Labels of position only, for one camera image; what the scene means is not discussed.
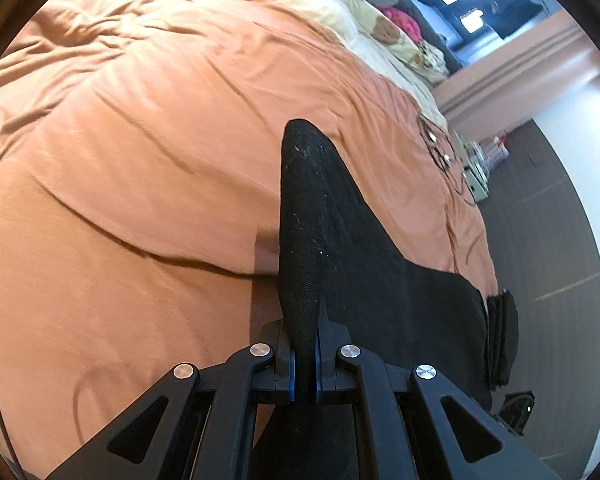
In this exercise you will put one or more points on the cream pillows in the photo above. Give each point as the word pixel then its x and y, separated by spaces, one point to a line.
pixel 340 15

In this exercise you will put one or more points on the spotted dog plush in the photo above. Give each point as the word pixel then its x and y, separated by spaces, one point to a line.
pixel 430 60

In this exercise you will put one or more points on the stack of folded black pants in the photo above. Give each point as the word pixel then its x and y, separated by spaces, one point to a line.
pixel 502 335

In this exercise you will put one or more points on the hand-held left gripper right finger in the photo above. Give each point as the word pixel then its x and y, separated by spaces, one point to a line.
pixel 330 360

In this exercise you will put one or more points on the pink curtain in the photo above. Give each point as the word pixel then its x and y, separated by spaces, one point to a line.
pixel 520 65

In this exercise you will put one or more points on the bear print pillow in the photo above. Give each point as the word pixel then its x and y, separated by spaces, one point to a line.
pixel 385 30

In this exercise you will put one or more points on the red striped paper bag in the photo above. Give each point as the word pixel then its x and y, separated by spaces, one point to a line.
pixel 495 145

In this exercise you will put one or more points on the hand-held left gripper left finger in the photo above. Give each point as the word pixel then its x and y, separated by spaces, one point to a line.
pixel 282 360

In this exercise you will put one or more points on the white nightstand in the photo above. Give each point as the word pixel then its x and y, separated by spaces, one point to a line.
pixel 475 180

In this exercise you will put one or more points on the pink plush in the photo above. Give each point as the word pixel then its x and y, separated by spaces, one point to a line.
pixel 400 22

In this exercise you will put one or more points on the orange blanket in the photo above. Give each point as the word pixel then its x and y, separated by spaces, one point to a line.
pixel 130 160

